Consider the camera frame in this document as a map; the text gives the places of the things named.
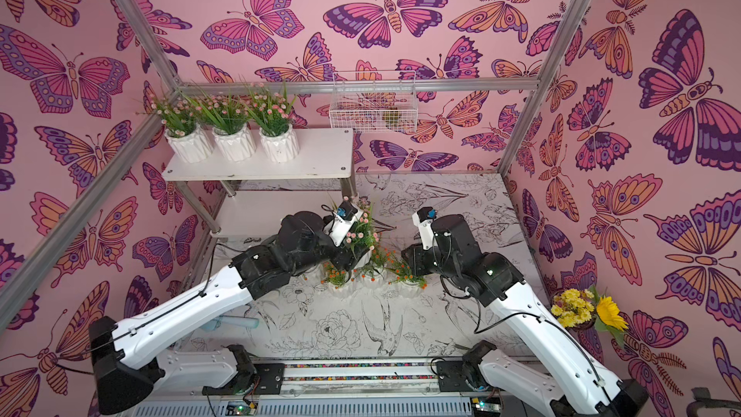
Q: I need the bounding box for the pink flower pot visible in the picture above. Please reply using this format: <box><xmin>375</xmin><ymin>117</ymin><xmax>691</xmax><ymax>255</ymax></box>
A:
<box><xmin>144</xmin><ymin>94</ymin><xmax>214</xmax><ymax>164</ymax></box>
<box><xmin>191</xmin><ymin>94</ymin><xmax>257</xmax><ymax>162</ymax></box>
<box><xmin>246</xmin><ymin>84</ymin><xmax>299</xmax><ymax>163</ymax></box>
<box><xmin>321</xmin><ymin>197</ymin><xmax>390</xmax><ymax>272</ymax></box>

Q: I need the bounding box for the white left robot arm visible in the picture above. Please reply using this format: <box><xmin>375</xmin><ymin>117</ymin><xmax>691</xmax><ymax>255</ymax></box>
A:
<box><xmin>89</xmin><ymin>202</ymin><xmax>366</xmax><ymax>416</ymax></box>

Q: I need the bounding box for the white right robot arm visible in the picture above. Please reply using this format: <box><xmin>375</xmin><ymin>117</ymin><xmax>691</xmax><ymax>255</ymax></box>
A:
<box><xmin>401</xmin><ymin>207</ymin><xmax>648</xmax><ymax>416</ymax></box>

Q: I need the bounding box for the white two-tier rack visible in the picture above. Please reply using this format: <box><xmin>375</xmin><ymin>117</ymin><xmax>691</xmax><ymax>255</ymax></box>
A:
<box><xmin>162</xmin><ymin>129</ymin><xmax>356</xmax><ymax>239</ymax></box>

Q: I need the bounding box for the orange flower pot far right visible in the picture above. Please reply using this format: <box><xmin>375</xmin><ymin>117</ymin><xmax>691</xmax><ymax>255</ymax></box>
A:
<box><xmin>386</xmin><ymin>254</ymin><xmax>428</xmax><ymax>298</ymax></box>

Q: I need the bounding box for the light blue tube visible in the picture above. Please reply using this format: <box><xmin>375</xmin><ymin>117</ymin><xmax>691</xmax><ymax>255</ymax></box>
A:
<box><xmin>217</xmin><ymin>316</ymin><xmax>260</xmax><ymax>329</ymax></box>

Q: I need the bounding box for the yellow sunflower bouquet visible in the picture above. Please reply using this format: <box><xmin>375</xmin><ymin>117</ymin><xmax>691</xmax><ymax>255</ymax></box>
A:
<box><xmin>550</xmin><ymin>286</ymin><xmax>628</xmax><ymax>347</ymax></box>

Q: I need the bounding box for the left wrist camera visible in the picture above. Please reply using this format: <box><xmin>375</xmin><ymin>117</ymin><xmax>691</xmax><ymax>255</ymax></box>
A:
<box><xmin>325</xmin><ymin>201</ymin><xmax>362</xmax><ymax>247</ymax></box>

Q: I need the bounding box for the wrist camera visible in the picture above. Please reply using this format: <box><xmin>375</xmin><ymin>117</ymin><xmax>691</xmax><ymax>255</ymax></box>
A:
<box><xmin>412</xmin><ymin>207</ymin><xmax>437</xmax><ymax>251</ymax></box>
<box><xmin>325</xmin><ymin>201</ymin><xmax>362</xmax><ymax>247</ymax></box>

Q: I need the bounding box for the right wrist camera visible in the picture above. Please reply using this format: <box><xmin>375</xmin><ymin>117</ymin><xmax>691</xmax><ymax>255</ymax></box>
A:
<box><xmin>412</xmin><ymin>207</ymin><xmax>437</xmax><ymax>251</ymax></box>

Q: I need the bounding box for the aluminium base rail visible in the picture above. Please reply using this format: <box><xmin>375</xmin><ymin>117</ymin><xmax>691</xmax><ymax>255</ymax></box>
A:
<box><xmin>109</xmin><ymin>355</ymin><xmax>609</xmax><ymax>417</ymax></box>

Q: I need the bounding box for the white wire basket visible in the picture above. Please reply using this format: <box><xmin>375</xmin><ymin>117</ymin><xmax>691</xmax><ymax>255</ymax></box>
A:
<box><xmin>328</xmin><ymin>69</ymin><xmax>419</xmax><ymax>134</ymax></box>

